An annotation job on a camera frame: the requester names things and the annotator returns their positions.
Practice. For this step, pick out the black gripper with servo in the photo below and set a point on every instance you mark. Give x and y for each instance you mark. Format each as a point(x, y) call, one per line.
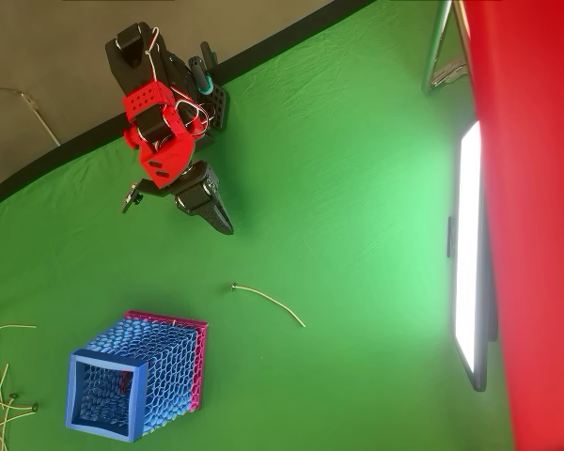
point(198, 192)

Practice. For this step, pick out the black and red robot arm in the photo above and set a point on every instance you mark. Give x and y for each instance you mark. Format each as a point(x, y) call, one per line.
point(145, 101)

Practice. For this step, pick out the thin white wire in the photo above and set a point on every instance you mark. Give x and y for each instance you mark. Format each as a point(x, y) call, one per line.
point(7, 413)
point(14, 326)
point(1, 387)
point(19, 408)

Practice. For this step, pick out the chrome tube stand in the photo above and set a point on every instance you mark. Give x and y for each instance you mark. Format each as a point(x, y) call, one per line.
point(434, 51)

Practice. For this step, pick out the green cloth with black rim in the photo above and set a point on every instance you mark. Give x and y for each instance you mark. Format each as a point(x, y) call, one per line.
point(319, 197)

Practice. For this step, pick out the blue and pink mesh basket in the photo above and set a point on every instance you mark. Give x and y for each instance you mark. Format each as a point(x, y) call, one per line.
point(169, 357)

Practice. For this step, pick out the black gripper camera mount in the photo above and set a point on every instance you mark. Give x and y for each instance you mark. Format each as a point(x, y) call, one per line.
point(145, 186)

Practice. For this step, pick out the large red smooth object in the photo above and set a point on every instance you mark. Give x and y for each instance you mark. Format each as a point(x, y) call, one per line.
point(536, 211)

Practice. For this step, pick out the black LED light panel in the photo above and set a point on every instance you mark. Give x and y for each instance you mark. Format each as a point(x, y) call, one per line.
point(467, 263)

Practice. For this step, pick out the black clamp with teal knob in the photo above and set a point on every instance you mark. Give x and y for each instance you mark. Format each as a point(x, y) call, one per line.
point(207, 84)

